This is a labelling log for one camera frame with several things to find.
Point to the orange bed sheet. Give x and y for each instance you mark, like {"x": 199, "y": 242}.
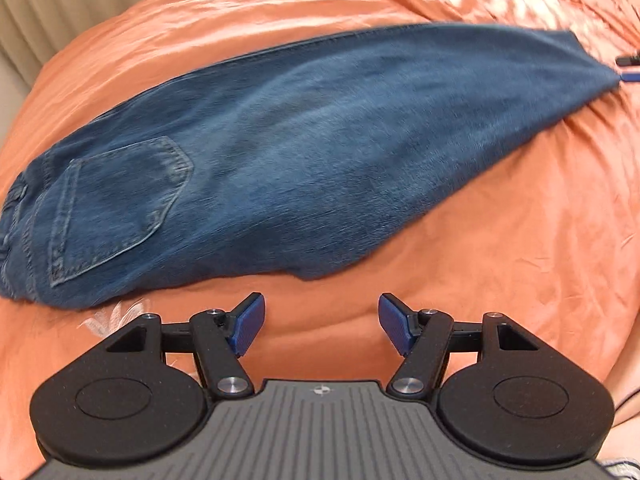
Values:
{"x": 500, "y": 220}

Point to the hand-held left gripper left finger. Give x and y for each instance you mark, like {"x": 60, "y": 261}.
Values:
{"x": 248, "y": 324}

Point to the beige curtain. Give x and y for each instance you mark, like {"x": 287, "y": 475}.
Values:
{"x": 50, "y": 10}

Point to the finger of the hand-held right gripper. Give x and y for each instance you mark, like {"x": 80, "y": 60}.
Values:
{"x": 628, "y": 77}
{"x": 630, "y": 59}

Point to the blue denim pants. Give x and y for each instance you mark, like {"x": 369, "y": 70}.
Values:
{"x": 280, "y": 160}

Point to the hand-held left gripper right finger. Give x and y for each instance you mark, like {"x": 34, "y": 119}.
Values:
{"x": 397, "y": 324}

